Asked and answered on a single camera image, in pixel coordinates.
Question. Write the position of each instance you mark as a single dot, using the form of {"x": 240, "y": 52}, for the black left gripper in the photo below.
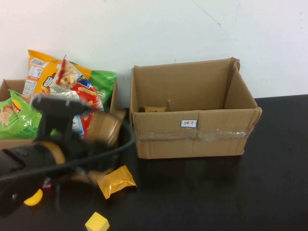
{"x": 79, "y": 149}

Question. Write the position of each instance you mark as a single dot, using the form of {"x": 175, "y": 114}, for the long brown snack packet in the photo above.
{"x": 103, "y": 127}

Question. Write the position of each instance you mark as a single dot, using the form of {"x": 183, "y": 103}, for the yellow snack packet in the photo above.
{"x": 118, "y": 181}

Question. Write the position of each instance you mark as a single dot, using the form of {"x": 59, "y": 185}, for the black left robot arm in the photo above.
{"x": 24, "y": 158}

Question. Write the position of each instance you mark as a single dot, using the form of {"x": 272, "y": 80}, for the dark green snack bag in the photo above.
{"x": 103, "y": 81}

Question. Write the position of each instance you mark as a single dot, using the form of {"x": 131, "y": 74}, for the taped open cardboard box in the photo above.
{"x": 168, "y": 142}

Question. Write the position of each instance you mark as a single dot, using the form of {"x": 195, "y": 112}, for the clear packing tape strip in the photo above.
{"x": 168, "y": 135}

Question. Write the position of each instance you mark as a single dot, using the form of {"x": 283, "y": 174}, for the yellow foam cube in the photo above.
{"x": 96, "y": 222}

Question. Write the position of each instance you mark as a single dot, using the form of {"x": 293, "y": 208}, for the yellow rubber duck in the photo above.
{"x": 33, "y": 199}

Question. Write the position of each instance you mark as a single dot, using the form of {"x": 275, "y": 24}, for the red shrimp stick bag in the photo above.
{"x": 69, "y": 77}

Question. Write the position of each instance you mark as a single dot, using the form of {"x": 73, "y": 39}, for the white label red writing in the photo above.
{"x": 188, "y": 123}

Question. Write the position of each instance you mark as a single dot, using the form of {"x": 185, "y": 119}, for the light green chip bag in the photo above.
{"x": 14, "y": 120}

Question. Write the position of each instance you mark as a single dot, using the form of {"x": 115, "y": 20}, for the orange chip bag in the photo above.
{"x": 36, "y": 69}

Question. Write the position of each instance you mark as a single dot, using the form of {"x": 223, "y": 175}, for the cardboard box printed F2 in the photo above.
{"x": 9, "y": 86}

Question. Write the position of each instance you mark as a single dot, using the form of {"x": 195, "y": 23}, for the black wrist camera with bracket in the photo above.
{"x": 57, "y": 104}

